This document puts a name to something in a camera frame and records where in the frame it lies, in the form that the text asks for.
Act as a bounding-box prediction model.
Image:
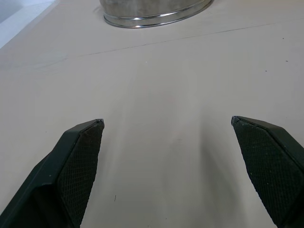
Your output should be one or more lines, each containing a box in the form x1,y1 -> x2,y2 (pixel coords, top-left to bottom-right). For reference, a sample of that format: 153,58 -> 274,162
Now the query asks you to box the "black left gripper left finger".
0,118 -> 105,228

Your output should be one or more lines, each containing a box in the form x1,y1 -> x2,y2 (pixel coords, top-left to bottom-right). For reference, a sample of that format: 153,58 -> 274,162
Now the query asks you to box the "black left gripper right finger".
230,115 -> 304,228

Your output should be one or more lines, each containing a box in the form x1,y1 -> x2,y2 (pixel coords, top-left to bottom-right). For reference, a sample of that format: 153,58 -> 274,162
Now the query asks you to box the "silver metal bucket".
99,0 -> 214,29

